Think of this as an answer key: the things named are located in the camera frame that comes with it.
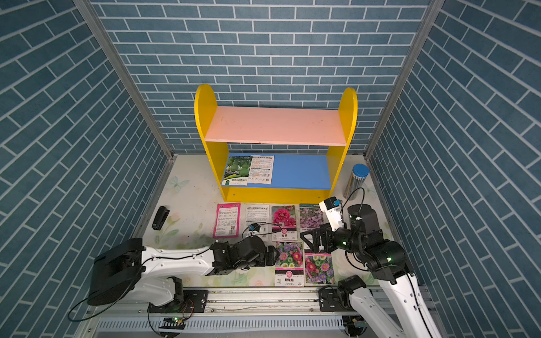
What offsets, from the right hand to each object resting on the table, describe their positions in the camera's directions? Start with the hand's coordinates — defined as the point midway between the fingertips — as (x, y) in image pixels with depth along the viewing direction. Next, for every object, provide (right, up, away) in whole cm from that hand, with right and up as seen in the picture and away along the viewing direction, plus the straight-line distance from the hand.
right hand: (314, 232), depth 66 cm
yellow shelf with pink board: (-13, +27, +33) cm, 45 cm away
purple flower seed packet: (+3, -1, +29) cm, 29 cm away
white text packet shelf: (-20, +20, +30) cm, 41 cm away
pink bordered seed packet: (-35, -3, +28) cm, 45 cm away
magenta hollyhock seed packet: (-9, -4, +28) cm, 30 cm away
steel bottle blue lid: (+22, +15, +25) cm, 37 cm away
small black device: (-64, -1, +26) cm, 69 cm away
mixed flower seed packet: (-7, -19, +16) cm, 26 cm away
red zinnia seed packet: (+4, -19, +15) cm, 24 cm away
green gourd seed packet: (-30, +20, +29) cm, 46 cm away
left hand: (-12, -14, +13) cm, 23 cm away
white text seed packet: (-20, 0, +30) cm, 36 cm away
